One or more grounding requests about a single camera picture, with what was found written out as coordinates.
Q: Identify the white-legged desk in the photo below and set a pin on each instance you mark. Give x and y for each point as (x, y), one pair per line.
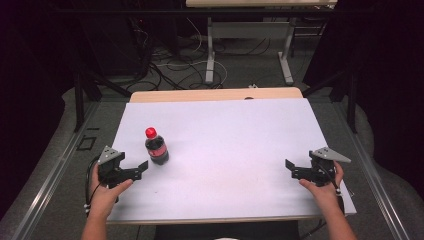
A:
(250, 30)

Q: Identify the dark soda bottle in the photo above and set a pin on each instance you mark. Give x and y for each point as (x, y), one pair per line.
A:
(157, 150)

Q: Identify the red bottle cap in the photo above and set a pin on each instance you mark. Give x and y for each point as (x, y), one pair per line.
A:
(151, 132)

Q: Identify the white floor plug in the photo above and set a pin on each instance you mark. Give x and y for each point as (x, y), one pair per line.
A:
(253, 86)

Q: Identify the person's left hand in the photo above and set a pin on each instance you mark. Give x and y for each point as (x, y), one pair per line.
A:
(105, 196)

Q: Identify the person's right hand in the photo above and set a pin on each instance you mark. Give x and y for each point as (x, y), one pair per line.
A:
(321, 195)

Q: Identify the wooden table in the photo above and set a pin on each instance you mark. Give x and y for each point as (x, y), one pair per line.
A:
(213, 94)

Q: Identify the person's dark clothing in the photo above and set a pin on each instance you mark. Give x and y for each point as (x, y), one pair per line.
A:
(230, 230)

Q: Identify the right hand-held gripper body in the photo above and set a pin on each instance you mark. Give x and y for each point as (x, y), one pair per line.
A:
(325, 166)

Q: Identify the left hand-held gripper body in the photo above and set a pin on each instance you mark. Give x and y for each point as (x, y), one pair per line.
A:
(111, 166)

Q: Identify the metal floor rail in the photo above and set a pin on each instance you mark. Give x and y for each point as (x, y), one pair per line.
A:
(373, 173)
(50, 180)

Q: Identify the black metal stand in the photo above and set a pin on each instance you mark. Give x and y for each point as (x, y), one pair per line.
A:
(346, 96)
(83, 96)

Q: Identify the white table mat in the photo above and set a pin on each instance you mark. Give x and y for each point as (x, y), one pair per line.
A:
(230, 160)

